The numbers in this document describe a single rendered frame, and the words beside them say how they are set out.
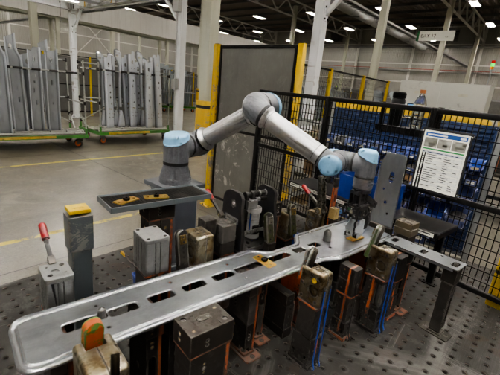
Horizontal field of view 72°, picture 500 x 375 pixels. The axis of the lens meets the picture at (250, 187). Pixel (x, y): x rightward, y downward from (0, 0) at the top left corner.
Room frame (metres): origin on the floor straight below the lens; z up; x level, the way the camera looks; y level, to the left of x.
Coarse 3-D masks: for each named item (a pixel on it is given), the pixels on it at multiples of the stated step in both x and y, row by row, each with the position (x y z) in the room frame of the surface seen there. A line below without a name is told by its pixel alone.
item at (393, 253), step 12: (372, 252) 1.17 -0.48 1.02; (384, 252) 1.14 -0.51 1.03; (396, 252) 1.14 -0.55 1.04; (372, 264) 1.16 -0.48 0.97; (384, 264) 1.14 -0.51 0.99; (396, 264) 1.15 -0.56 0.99; (372, 276) 1.16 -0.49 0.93; (384, 276) 1.12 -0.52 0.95; (372, 288) 1.15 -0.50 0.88; (384, 288) 1.14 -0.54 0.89; (360, 300) 1.18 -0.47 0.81; (372, 300) 1.15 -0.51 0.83; (384, 300) 1.13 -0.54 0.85; (360, 312) 1.17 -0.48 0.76; (372, 312) 1.14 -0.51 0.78; (360, 324) 1.16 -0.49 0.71; (372, 324) 1.13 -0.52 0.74; (372, 336) 1.10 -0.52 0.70
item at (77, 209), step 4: (76, 204) 0.99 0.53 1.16; (80, 204) 1.00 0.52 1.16; (84, 204) 1.00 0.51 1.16; (68, 208) 0.95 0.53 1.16; (72, 208) 0.96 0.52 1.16; (76, 208) 0.96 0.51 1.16; (80, 208) 0.96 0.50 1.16; (84, 208) 0.97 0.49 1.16; (88, 208) 0.97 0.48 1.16; (68, 212) 0.94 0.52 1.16; (72, 212) 0.94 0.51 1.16; (76, 212) 0.94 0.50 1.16; (80, 212) 0.95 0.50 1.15; (84, 212) 0.96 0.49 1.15; (88, 212) 0.97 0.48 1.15
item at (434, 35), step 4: (428, 0) 16.61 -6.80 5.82; (420, 32) 16.62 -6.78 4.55; (424, 32) 16.52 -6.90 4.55; (428, 32) 16.42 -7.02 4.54; (432, 32) 16.30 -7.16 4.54; (436, 32) 16.20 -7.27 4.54; (440, 32) 16.09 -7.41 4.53; (444, 32) 16.00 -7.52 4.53; (448, 32) 15.91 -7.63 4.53; (452, 32) 15.80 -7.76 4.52; (420, 36) 16.59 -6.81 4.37; (424, 36) 16.49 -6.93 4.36; (428, 36) 16.39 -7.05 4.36; (432, 36) 16.27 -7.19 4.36; (436, 36) 16.18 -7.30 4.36; (440, 36) 16.06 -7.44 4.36; (444, 36) 15.97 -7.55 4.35; (448, 36) 15.88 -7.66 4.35; (452, 36) 15.77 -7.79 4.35; (416, 40) 16.69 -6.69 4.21; (420, 40) 16.57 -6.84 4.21; (424, 40) 16.47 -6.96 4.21; (428, 40) 16.37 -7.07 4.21; (432, 40) 16.25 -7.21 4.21; (436, 40) 16.16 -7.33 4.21; (440, 40) 16.04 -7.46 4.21; (444, 40) 15.95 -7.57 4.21; (448, 40) 15.86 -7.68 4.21; (452, 40) 15.75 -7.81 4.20
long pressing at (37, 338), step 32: (320, 256) 1.13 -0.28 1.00; (128, 288) 0.82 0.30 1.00; (160, 288) 0.83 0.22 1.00; (224, 288) 0.87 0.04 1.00; (32, 320) 0.66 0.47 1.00; (64, 320) 0.67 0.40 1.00; (128, 320) 0.69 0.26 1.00; (160, 320) 0.71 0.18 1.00; (32, 352) 0.57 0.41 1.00; (64, 352) 0.58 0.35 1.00
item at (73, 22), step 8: (80, 8) 11.08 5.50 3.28; (72, 16) 11.52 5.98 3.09; (72, 24) 11.51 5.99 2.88; (72, 32) 11.49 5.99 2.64; (72, 40) 11.50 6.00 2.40; (72, 48) 11.49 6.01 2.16; (72, 56) 11.48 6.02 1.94; (72, 64) 11.49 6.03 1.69; (72, 80) 11.52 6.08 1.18; (72, 88) 11.54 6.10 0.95; (72, 96) 11.56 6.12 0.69
